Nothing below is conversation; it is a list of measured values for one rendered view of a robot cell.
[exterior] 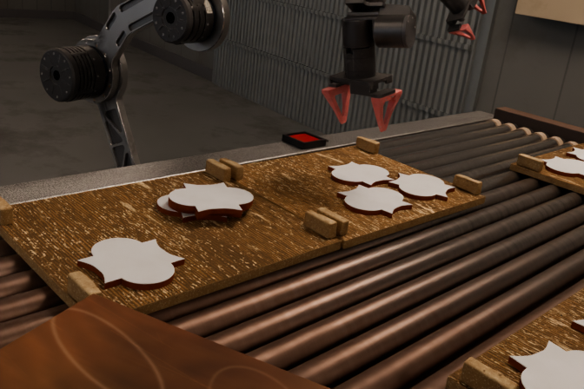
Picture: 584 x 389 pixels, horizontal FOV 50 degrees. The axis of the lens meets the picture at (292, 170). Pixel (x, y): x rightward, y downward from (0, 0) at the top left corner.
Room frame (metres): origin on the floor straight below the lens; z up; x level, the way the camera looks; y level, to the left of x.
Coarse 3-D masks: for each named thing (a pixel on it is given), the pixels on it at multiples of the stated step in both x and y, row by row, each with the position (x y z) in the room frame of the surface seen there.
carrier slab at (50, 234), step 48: (96, 192) 0.96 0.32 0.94; (144, 192) 0.99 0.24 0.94; (48, 240) 0.78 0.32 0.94; (96, 240) 0.79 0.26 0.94; (144, 240) 0.81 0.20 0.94; (192, 240) 0.83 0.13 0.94; (240, 240) 0.85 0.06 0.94; (288, 240) 0.87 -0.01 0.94; (336, 240) 0.89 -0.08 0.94; (192, 288) 0.69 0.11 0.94
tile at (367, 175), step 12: (336, 168) 1.20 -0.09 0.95; (348, 168) 1.21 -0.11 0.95; (360, 168) 1.22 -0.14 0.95; (372, 168) 1.23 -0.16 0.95; (384, 168) 1.24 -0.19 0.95; (336, 180) 1.15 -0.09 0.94; (348, 180) 1.15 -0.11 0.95; (360, 180) 1.15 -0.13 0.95; (372, 180) 1.16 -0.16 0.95; (384, 180) 1.17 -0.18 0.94
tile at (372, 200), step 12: (348, 192) 1.08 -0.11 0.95; (360, 192) 1.09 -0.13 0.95; (372, 192) 1.09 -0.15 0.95; (384, 192) 1.10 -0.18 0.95; (396, 192) 1.11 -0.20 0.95; (348, 204) 1.02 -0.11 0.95; (360, 204) 1.03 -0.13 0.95; (372, 204) 1.03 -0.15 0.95; (384, 204) 1.04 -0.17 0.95; (396, 204) 1.05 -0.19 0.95; (408, 204) 1.05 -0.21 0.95
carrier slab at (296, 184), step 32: (288, 160) 1.25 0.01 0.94; (320, 160) 1.28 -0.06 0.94; (352, 160) 1.31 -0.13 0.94; (384, 160) 1.33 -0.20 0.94; (256, 192) 1.05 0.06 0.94; (288, 192) 1.07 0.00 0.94; (320, 192) 1.09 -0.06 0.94; (352, 224) 0.96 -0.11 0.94; (384, 224) 0.97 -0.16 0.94; (416, 224) 1.02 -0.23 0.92
